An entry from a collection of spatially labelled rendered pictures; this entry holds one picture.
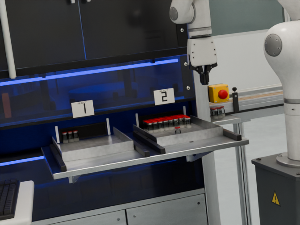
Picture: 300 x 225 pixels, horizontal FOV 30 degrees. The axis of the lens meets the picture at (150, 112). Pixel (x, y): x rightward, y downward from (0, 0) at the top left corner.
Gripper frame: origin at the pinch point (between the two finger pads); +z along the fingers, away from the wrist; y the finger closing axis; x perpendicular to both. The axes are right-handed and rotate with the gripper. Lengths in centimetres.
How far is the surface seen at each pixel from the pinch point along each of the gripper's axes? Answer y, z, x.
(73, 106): 44, 7, -30
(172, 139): 13.9, 20.2, -2.0
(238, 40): -236, 15, -490
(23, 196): 69, 30, 3
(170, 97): 4.4, 9.2, -30.0
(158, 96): 9.4, 7.7, -30.0
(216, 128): -3.5, 19.2, -2.2
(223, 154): -124, 110, -299
